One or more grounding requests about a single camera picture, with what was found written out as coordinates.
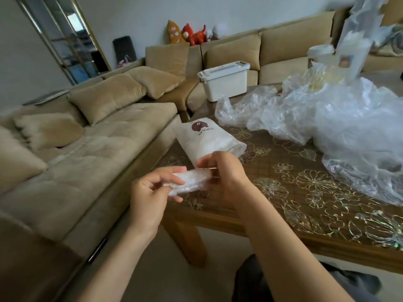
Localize person's right hand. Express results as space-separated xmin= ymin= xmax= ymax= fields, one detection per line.
xmin=195 ymin=151 xmax=262 ymax=212

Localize person's left hand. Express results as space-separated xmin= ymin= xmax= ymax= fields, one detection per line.
xmin=127 ymin=166 xmax=187 ymax=240

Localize person's left forearm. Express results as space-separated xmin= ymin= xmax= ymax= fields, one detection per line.
xmin=78 ymin=224 xmax=159 ymax=302

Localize person's right forearm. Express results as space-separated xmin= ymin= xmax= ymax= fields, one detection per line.
xmin=232 ymin=192 xmax=356 ymax=302

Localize white paper bag brown logo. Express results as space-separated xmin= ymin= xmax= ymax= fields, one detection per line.
xmin=173 ymin=118 xmax=248 ymax=166

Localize beige sectional sofa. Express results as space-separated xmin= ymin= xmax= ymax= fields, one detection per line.
xmin=0 ymin=6 xmax=403 ymax=302

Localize wooden table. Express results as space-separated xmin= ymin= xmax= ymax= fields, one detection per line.
xmin=156 ymin=70 xmax=403 ymax=275

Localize small crumpled clear plastic bag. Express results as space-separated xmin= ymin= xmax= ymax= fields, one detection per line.
xmin=215 ymin=85 xmax=285 ymax=128

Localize white lidded storage box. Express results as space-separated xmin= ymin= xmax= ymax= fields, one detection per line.
xmin=197 ymin=61 xmax=251 ymax=103

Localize large beige velvet cushion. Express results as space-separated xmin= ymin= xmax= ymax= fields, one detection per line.
xmin=67 ymin=74 xmax=147 ymax=126

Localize red plush toy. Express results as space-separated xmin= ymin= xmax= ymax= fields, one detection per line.
xmin=181 ymin=23 xmax=207 ymax=46

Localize person's dark trousers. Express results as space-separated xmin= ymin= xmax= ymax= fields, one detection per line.
xmin=232 ymin=254 xmax=382 ymax=302

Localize white purple plush toy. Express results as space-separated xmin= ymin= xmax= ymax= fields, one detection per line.
xmin=206 ymin=23 xmax=228 ymax=41

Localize black padded board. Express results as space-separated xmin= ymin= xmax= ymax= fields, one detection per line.
xmin=112 ymin=36 xmax=138 ymax=68

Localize orange plush toy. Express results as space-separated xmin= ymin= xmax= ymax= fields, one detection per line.
xmin=166 ymin=20 xmax=187 ymax=45

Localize grey flat tray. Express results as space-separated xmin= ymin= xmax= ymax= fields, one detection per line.
xmin=23 ymin=89 xmax=70 ymax=106

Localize white cup with lid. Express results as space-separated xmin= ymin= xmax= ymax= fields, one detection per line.
xmin=307 ymin=44 xmax=335 ymax=70

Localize large crumpled clear plastic bag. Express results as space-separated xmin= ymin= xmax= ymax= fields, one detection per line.
xmin=313 ymin=77 xmax=403 ymax=206

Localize gold framed glass cabinet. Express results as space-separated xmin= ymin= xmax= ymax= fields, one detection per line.
xmin=14 ymin=0 xmax=112 ymax=86

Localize white carton package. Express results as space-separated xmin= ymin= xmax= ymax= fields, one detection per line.
xmin=334 ymin=0 xmax=389 ymax=83

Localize grey crumpled cloth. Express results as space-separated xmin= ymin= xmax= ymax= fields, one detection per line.
xmin=372 ymin=23 xmax=403 ymax=57

